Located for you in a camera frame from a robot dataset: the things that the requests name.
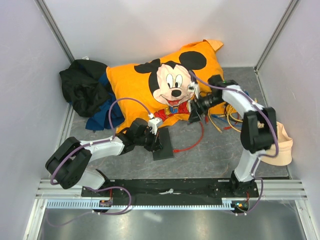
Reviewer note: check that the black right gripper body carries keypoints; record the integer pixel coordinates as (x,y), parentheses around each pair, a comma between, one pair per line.
(205,103)

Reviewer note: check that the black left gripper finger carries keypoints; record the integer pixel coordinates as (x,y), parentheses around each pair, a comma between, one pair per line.
(157,142)
(150,142)

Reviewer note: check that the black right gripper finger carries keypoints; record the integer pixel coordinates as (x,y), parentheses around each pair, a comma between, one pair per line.
(196,115)
(192,104)

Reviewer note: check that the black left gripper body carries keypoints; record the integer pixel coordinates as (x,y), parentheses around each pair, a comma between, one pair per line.
(139,140)

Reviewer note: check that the yellow ethernet cable short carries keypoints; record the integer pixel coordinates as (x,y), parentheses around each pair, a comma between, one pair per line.
(220,117)

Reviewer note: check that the black network switch box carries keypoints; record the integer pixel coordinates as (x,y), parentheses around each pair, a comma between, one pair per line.
(167,149)

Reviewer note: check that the yellow ethernet cable long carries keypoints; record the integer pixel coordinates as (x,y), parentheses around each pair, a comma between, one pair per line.
(232,118)

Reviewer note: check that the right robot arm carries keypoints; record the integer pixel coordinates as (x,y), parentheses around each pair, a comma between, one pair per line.
(258,131)

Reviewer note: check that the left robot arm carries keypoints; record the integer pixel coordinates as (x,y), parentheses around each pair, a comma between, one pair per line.
(68,165)

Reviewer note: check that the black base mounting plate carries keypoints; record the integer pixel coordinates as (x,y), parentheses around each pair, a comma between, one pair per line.
(184,190)

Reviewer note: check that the orange Mickey Mouse pillow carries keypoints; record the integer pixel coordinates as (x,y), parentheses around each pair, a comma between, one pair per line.
(160,86)

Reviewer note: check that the black and blue clothing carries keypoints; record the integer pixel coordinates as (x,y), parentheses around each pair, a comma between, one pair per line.
(86,87)

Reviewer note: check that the beige bucket hat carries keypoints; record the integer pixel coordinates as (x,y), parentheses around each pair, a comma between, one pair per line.
(285,144)

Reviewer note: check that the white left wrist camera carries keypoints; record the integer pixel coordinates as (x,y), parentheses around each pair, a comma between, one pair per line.
(154,124)

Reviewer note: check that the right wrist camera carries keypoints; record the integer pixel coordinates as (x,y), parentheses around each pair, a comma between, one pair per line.
(194,88)

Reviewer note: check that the grey slotted cable duct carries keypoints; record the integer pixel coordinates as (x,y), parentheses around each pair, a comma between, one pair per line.
(90,204)

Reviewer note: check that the aluminium rail frame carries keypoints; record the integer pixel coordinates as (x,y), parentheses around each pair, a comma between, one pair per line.
(279,189)

